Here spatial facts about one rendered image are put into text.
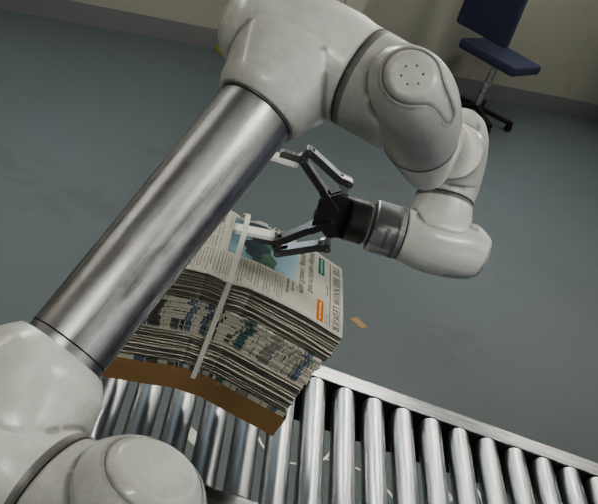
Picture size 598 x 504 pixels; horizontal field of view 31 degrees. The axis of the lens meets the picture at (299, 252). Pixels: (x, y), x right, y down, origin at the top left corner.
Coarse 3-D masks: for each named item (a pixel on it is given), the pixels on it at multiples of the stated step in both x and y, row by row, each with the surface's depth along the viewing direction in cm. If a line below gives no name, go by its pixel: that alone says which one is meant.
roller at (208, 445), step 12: (204, 408) 206; (216, 408) 205; (204, 420) 202; (216, 420) 201; (204, 432) 198; (216, 432) 198; (204, 444) 194; (216, 444) 196; (192, 456) 194; (204, 456) 191; (216, 456) 193; (204, 468) 188; (216, 468) 191; (204, 480) 186
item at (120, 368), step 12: (120, 360) 183; (132, 360) 183; (108, 372) 184; (120, 372) 184; (132, 372) 184; (144, 372) 184; (156, 372) 184; (168, 372) 184; (156, 384) 185; (168, 384) 185
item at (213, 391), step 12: (216, 384) 184; (204, 396) 185; (216, 396) 185; (228, 396) 185; (240, 396) 185; (228, 408) 186; (240, 408) 186; (252, 408) 186; (264, 408) 186; (252, 420) 187; (264, 420) 187; (276, 420) 187
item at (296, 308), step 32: (288, 256) 195; (320, 256) 204; (256, 288) 178; (288, 288) 184; (320, 288) 191; (256, 320) 180; (288, 320) 179; (320, 320) 180; (224, 352) 182; (256, 352) 182; (288, 352) 181; (320, 352) 181; (224, 384) 185; (256, 384) 184; (288, 384) 183
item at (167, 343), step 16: (208, 240) 188; (208, 256) 182; (192, 272) 177; (176, 288) 178; (192, 288) 178; (160, 304) 179; (176, 304) 179; (192, 304) 179; (144, 320) 181; (160, 320) 180; (176, 320) 180; (192, 320) 180; (144, 336) 181; (160, 336) 181; (176, 336) 181; (128, 352) 182; (144, 352) 182; (160, 352) 182; (176, 352) 182
